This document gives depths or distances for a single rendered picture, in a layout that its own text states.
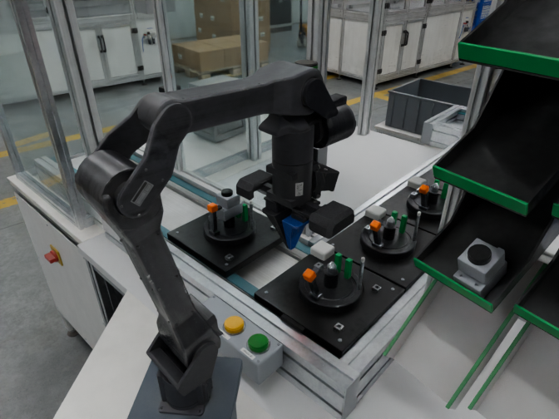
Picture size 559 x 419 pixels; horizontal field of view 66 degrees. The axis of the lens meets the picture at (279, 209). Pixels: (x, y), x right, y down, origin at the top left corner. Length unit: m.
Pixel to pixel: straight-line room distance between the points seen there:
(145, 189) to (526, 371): 0.64
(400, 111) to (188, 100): 2.50
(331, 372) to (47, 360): 1.71
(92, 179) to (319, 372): 0.57
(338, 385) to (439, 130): 1.43
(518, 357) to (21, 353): 2.11
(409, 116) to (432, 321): 2.15
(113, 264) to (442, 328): 0.88
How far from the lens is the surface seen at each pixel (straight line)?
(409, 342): 0.84
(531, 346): 0.82
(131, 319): 1.12
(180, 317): 0.56
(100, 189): 0.42
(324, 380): 0.86
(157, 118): 0.43
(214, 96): 0.46
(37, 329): 2.52
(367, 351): 0.89
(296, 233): 0.65
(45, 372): 2.31
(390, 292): 1.00
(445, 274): 0.71
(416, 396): 0.97
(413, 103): 2.84
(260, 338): 0.88
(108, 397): 0.99
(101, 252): 1.37
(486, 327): 0.81
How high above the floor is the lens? 1.63
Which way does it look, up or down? 32 degrees down
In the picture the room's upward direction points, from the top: straight up
